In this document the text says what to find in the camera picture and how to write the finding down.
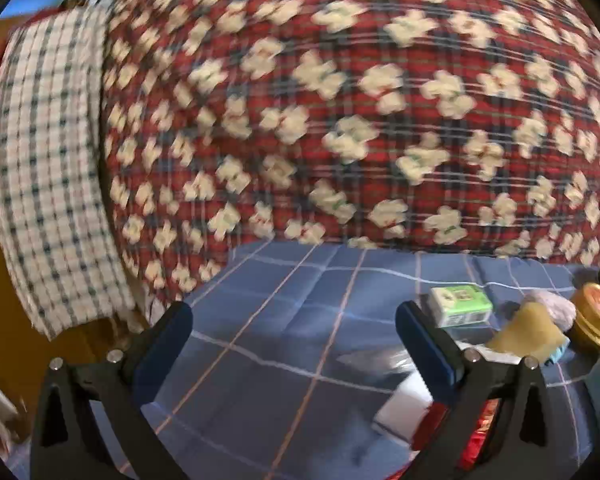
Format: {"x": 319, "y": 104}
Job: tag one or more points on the white checked cloth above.
{"x": 45, "y": 170}

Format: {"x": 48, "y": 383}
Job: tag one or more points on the gold tin lid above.
{"x": 597, "y": 312}

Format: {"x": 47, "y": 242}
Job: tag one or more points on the clear plastic bag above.
{"x": 380, "y": 362}

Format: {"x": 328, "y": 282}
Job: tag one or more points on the green tissue pack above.
{"x": 460, "y": 305}

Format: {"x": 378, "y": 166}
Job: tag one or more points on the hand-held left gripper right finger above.
{"x": 422, "y": 345}

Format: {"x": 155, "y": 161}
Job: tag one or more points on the pink fluffy cloth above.
{"x": 555, "y": 307}

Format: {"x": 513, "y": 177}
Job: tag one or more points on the yellow sponge cloth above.
{"x": 527, "y": 332}

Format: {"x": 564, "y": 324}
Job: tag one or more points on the red knot ornament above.
{"x": 480, "y": 440}

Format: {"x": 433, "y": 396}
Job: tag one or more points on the blue checked bed sheet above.
{"x": 280, "y": 320}

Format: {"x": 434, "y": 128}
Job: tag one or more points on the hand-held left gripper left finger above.
{"x": 166, "y": 340}

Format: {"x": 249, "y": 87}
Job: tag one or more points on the red plaid bear-print blanket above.
{"x": 330, "y": 110}

